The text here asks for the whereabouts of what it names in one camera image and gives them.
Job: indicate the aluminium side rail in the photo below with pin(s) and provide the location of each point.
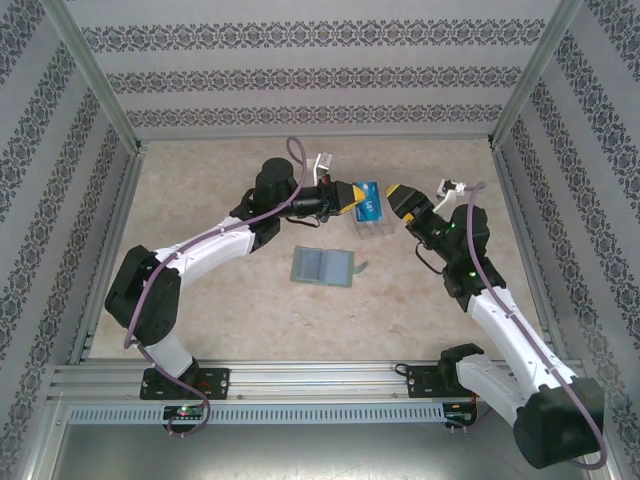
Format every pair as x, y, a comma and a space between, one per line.
107, 250
511, 200

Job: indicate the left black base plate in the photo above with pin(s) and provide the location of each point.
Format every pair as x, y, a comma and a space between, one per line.
217, 382

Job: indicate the translucent teal card wallet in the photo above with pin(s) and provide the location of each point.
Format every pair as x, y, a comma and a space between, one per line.
320, 265

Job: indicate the blue credit card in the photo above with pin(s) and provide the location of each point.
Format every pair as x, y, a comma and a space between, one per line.
371, 202

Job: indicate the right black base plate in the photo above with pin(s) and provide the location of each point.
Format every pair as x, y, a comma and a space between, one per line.
420, 382

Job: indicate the left controller circuit board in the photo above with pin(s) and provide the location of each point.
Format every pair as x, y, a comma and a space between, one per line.
185, 413

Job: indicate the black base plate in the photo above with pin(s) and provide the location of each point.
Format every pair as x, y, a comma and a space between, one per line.
420, 382
217, 382

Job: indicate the right controller circuit board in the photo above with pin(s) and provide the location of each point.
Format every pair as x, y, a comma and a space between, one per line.
457, 416

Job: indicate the controller circuit board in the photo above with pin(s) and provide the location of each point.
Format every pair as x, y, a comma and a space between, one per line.
457, 416
185, 413

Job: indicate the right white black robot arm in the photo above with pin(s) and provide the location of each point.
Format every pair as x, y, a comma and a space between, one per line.
505, 330

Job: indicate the aluminium back frame bar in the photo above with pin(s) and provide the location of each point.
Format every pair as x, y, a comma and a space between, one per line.
320, 136

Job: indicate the clear acrylic card stand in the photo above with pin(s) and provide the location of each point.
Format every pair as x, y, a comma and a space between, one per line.
375, 231

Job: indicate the aluminium mounting rail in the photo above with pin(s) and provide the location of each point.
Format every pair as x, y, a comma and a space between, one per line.
320, 380

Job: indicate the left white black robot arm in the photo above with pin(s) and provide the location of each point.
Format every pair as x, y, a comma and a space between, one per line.
210, 250

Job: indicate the aluminium frame post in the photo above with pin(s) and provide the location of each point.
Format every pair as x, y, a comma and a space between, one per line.
531, 75
37, 445
89, 75
614, 475

